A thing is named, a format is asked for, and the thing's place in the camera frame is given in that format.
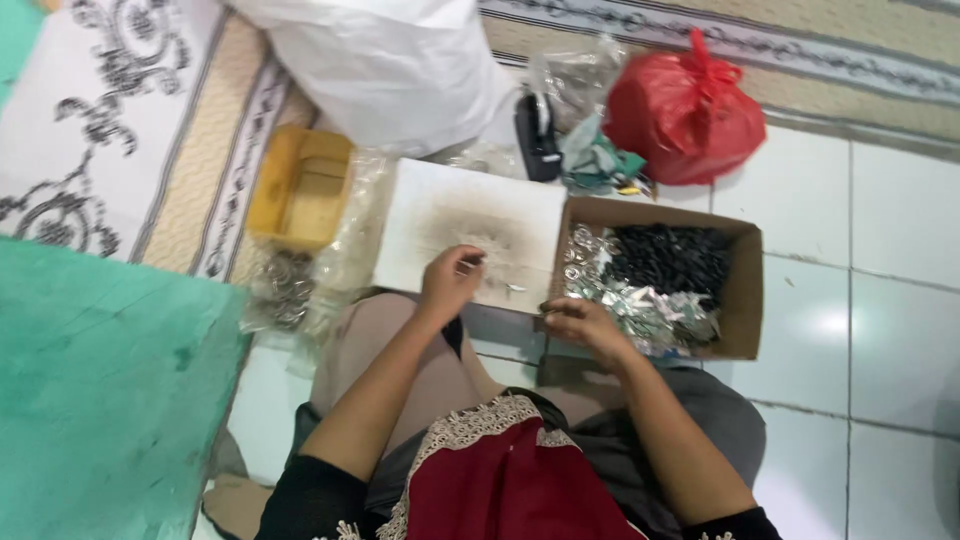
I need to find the person's right hand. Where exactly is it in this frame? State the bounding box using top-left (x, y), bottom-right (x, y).
top-left (539, 297), bottom-right (639, 370)

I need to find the person's left hand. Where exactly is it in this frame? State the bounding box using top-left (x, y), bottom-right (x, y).
top-left (417, 244), bottom-right (489, 328)

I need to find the white foam work board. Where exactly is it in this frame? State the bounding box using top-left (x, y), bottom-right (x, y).
top-left (372, 157), bottom-right (568, 315)

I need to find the pile of silver metal rings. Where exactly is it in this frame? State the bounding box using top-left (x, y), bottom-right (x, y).
top-left (561, 223), bottom-right (622, 298)

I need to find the pile of silver foil pieces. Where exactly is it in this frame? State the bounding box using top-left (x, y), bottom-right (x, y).
top-left (583, 279), bottom-right (723, 358)

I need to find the brown cardboard box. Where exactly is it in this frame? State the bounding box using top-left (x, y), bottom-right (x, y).
top-left (534, 195), bottom-right (765, 362)

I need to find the pile of black small parts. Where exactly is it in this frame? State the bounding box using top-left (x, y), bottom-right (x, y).
top-left (602, 222), bottom-right (733, 309)

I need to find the black tape dispenser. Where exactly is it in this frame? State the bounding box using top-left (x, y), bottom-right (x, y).
top-left (514, 90), bottom-right (564, 183)

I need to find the green cloth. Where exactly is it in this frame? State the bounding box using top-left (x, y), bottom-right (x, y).
top-left (559, 114), bottom-right (649, 196)

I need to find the clear bag of metal rings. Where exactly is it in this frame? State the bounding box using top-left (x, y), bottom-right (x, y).
top-left (241, 150), bottom-right (391, 354)

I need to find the yellow plastic container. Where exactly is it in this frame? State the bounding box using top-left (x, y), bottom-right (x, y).
top-left (246, 124), bottom-right (355, 255)

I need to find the large white sack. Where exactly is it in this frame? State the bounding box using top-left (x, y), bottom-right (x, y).
top-left (225, 0), bottom-right (526, 159)

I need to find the clear plastic bag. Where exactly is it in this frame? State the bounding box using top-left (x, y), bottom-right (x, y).
top-left (525, 36), bottom-right (630, 135)

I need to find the patterned floor rug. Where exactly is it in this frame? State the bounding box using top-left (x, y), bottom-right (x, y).
top-left (0, 0), bottom-right (960, 286)

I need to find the red plastic bag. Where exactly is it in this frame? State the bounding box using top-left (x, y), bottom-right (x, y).
top-left (601, 28), bottom-right (768, 187)

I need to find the green mattress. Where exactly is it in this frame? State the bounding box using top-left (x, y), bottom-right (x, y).
top-left (0, 237), bottom-right (253, 540)

